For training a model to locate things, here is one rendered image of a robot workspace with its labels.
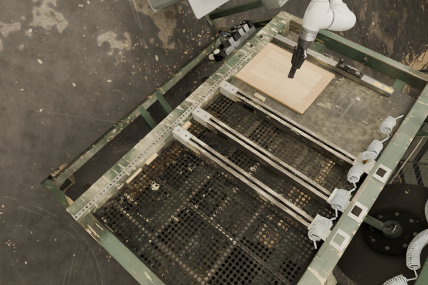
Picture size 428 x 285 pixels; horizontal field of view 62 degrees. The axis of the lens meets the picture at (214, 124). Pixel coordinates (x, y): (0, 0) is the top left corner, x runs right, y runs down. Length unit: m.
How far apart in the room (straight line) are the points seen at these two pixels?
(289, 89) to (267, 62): 0.30
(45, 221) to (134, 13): 1.82
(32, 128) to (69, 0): 1.00
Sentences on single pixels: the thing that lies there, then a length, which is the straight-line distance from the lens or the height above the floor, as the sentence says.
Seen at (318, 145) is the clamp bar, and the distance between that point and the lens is 2.25.
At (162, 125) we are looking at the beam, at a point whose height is 0.84.
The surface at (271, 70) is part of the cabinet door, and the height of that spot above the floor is 1.04.
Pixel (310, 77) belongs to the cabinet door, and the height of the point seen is 1.25.
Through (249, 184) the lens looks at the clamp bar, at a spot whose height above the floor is 1.42.
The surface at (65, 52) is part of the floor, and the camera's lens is 2.99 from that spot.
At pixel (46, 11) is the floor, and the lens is 3.00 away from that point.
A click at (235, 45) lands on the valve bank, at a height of 0.74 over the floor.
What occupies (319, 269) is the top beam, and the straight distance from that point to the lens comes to 1.93.
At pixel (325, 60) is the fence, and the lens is 2.75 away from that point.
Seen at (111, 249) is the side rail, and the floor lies 1.12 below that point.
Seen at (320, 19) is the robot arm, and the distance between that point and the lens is 1.91.
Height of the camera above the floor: 2.89
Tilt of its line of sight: 53 degrees down
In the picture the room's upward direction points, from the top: 98 degrees clockwise
